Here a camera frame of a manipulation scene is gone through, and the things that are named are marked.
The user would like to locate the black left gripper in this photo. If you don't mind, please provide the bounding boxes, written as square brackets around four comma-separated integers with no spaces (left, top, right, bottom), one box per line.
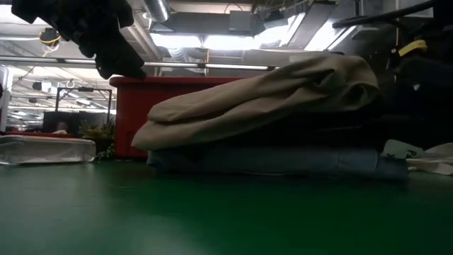
[10,0,147,80]

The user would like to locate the dark blue denim jeans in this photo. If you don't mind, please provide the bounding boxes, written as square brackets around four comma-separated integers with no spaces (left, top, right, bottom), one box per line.
[226,102,390,150]

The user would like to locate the light blue denim jeans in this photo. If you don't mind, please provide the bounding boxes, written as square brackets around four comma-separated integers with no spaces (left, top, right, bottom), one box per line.
[146,141,411,182]

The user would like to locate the tan garment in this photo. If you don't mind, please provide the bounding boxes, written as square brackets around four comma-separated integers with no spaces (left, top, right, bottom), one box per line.
[130,55,382,152]

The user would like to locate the red plastic laundry bin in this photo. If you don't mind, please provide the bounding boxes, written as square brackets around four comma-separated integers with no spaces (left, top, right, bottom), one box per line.
[109,75,248,160]

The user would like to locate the long light tube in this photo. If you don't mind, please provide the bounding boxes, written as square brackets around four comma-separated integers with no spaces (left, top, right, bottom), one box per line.
[0,55,280,71]

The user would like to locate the small pineapple plant ornament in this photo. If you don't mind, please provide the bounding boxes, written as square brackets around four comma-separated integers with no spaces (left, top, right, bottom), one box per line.
[78,118,117,161]

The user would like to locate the black monitor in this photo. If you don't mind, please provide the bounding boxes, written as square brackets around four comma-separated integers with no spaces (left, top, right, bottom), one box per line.
[42,110,109,135]

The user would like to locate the person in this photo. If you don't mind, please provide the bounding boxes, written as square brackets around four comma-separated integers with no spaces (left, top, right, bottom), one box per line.
[52,121,70,135]

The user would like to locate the white pillar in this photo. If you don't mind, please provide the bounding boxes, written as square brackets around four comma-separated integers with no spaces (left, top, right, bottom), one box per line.
[0,65,12,132]

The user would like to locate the orange and white box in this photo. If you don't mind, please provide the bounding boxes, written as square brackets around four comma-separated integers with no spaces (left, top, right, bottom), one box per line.
[0,134,97,166]

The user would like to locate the grey ceiling unit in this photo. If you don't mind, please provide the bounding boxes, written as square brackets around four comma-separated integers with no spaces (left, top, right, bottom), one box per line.
[228,9,265,37]

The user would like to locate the green table mat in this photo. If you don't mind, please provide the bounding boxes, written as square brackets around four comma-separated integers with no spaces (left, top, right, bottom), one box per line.
[0,159,453,255]

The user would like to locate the black background frame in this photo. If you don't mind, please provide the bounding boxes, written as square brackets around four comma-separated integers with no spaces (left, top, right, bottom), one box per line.
[55,86,113,116]

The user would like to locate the black cable with yellow tag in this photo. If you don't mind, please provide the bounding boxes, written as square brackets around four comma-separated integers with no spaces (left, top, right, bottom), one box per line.
[332,0,438,58]

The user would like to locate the black yellow cord reel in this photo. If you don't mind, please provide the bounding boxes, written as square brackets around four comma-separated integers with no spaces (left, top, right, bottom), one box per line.
[38,27,64,49]

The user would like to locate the short round silver duct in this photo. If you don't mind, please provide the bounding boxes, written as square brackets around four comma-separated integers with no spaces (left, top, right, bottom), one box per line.
[143,0,171,23]

